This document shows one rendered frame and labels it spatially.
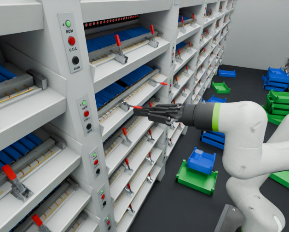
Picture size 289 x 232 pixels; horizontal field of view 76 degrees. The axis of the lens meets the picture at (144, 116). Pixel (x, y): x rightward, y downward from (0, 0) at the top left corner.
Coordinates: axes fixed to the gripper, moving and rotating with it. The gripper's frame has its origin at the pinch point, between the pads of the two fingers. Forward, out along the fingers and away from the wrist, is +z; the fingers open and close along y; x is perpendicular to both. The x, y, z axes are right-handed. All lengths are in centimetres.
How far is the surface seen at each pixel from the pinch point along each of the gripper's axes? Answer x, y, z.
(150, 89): -0.1, 21.6, 7.0
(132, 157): -34.4, 8.1, 17.8
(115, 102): 4.4, -2.5, 10.2
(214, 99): -92, 213, 8
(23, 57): 27.9, -27.7, 11.8
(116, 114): 0.7, -5.3, 8.6
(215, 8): 28, 183, 3
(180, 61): 1, 69, 7
